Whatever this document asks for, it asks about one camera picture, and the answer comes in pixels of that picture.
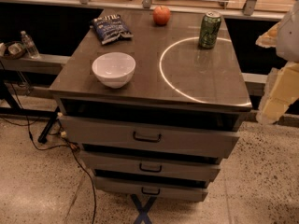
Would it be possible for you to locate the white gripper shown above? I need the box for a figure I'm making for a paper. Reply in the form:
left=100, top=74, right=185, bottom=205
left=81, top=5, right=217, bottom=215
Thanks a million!
left=255, top=0, right=299, bottom=124

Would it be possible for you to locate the green soda can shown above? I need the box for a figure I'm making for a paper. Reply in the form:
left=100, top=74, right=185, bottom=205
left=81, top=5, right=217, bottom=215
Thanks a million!
left=199, top=11, right=221, bottom=49

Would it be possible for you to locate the white bowl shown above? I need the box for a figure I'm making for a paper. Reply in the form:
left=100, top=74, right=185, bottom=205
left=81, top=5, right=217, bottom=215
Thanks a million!
left=92, top=52, right=135, bottom=89

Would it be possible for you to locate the red apple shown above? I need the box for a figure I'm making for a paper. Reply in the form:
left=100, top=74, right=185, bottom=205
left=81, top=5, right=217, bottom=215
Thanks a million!
left=152, top=6, right=171, bottom=25

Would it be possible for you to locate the grey drawer cabinet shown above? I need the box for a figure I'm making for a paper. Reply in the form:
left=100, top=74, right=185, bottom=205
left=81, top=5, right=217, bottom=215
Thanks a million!
left=50, top=9, right=251, bottom=189

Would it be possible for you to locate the bottom grey drawer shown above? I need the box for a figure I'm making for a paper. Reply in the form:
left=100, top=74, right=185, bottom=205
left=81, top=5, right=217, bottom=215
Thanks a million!
left=93, top=176, right=208, bottom=202

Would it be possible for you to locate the grey drawer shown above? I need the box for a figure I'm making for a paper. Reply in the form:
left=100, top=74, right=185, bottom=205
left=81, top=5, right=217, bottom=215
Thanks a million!
left=79, top=151, right=220, bottom=182
left=93, top=176, right=208, bottom=202
left=60, top=116, right=239, bottom=158

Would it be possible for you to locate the blue chip bag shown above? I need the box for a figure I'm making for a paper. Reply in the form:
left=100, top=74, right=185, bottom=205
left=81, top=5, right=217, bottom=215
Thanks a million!
left=91, top=14, right=133, bottom=45

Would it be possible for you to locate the middle grey drawer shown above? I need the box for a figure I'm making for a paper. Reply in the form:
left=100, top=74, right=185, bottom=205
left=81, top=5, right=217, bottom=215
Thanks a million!
left=79, top=151, right=220, bottom=182

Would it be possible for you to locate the top grey drawer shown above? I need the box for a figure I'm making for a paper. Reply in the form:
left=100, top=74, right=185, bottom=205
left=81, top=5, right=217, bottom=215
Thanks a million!
left=60, top=116, right=239, bottom=158

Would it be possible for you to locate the grey side shelf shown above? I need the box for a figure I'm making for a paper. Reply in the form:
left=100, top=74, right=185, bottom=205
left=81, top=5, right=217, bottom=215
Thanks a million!
left=0, top=54, right=70, bottom=75

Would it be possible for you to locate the clear plastic water bottle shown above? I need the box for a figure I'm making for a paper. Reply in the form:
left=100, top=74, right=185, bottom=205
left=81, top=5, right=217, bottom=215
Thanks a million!
left=21, top=31, right=40, bottom=59

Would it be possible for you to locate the dark round dish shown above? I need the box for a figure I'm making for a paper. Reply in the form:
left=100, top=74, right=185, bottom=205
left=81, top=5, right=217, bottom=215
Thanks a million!
left=0, top=41, right=26, bottom=60

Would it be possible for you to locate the black floor cable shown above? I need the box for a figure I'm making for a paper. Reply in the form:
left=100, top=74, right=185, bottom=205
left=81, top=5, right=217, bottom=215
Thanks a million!
left=0, top=63, right=98, bottom=224

